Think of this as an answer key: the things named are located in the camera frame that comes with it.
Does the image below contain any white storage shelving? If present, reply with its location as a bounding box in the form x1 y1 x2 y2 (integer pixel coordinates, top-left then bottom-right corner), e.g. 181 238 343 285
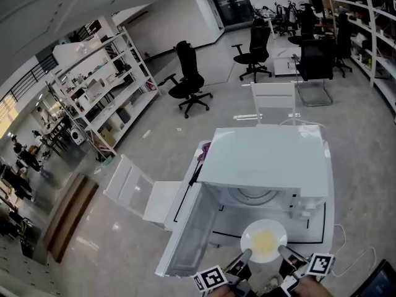
46 26 161 157
324 0 396 114

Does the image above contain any white floor cable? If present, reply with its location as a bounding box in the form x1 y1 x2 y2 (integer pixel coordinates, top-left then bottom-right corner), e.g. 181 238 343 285
332 224 377 278

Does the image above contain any dark glass door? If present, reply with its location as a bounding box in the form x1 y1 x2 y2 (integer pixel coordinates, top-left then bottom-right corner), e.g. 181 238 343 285
207 0 254 27

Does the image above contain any person's left forearm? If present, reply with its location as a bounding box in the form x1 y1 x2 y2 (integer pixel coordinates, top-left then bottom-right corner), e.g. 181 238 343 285
202 288 231 297

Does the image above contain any black office chair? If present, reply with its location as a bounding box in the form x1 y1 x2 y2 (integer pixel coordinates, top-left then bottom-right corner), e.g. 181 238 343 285
287 9 319 46
333 12 354 79
160 40 214 119
231 17 273 83

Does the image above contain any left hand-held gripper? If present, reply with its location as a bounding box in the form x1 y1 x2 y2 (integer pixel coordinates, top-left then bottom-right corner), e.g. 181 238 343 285
193 248 253 297

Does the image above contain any white box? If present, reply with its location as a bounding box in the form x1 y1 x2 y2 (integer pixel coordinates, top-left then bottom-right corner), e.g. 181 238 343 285
87 79 105 97

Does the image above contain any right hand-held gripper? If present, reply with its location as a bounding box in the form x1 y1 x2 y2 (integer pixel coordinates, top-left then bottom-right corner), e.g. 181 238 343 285
277 244 337 297

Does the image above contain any green potted plant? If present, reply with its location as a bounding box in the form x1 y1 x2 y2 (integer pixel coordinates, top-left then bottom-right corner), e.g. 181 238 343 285
17 218 35 256

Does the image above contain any white chair left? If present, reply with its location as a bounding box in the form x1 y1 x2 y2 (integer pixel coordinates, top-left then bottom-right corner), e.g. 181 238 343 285
103 153 183 230

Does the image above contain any white microwave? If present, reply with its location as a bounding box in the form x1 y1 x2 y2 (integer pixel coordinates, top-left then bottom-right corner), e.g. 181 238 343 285
154 125 330 278

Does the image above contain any white round appliance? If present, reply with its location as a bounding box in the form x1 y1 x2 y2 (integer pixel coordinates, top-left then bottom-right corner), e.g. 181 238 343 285
69 128 86 145

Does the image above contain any brown wooden platform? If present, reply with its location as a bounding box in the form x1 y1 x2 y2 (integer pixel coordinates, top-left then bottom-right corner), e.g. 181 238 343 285
43 173 100 262

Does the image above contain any black tablet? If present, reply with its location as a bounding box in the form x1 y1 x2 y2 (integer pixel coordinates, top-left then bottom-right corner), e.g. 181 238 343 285
351 258 396 297

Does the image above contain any white low platform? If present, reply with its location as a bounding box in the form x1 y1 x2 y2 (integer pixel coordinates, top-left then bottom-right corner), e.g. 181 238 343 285
272 46 303 77

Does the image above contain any purple cloth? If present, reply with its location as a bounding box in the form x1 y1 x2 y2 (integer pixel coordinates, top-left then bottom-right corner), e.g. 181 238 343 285
197 140 213 162

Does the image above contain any green object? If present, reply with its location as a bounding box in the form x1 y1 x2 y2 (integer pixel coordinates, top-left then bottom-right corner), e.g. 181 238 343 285
95 152 114 166

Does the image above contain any cardboard box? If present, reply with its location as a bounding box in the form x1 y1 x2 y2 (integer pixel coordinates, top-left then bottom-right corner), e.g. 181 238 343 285
98 126 118 147

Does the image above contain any white chair behind table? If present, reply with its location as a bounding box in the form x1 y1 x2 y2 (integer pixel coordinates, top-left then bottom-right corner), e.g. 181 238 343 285
250 81 296 126

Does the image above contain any black cantilever chair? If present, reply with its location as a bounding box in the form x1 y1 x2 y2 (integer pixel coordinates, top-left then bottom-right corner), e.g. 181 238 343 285
293 38 337 107

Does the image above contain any person's right forearm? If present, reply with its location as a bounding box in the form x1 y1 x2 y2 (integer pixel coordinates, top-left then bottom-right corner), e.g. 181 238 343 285
295 275 341 297

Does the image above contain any black railing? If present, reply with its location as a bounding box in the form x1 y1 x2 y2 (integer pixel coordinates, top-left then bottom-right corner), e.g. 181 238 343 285
0 54 59 105

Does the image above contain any dark table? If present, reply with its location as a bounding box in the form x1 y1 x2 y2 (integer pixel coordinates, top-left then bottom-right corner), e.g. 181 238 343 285
46 116 74 157

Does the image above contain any beige sneaker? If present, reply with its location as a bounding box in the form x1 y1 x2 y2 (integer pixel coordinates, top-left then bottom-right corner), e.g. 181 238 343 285
265 275 283 294

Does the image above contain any white power cable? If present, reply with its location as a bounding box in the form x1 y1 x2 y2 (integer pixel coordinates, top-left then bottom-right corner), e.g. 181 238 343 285
280 118 324 136

